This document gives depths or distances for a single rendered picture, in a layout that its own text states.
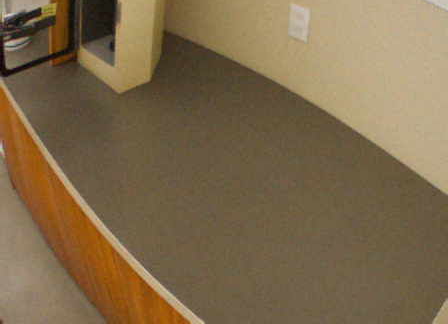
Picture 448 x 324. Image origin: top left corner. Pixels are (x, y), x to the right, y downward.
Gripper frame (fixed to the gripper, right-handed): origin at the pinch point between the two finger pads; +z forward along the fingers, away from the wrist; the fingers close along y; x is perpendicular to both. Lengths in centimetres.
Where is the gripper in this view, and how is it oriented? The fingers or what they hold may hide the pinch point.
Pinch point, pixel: (44, 16)
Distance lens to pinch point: 120.1
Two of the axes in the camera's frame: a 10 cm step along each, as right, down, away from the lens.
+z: 7.3, -3.7, 5.8
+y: -6.8, -4.8, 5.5
